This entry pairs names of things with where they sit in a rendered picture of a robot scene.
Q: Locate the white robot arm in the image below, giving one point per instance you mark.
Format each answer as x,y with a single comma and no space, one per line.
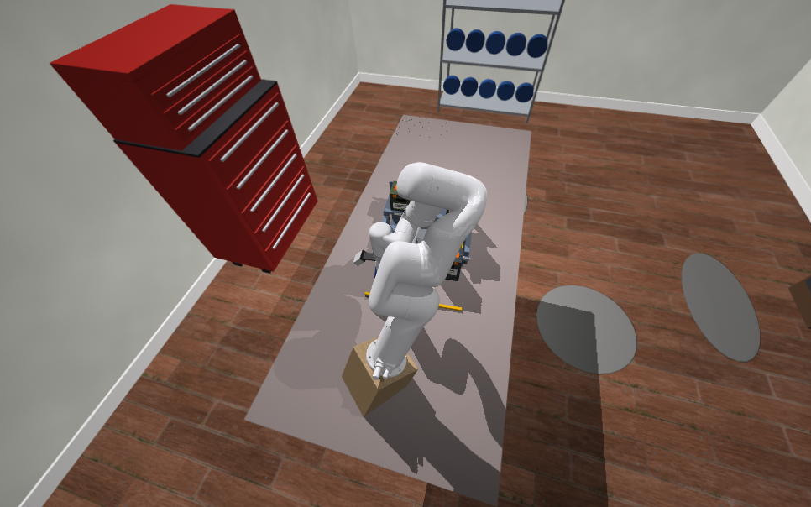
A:
403,286

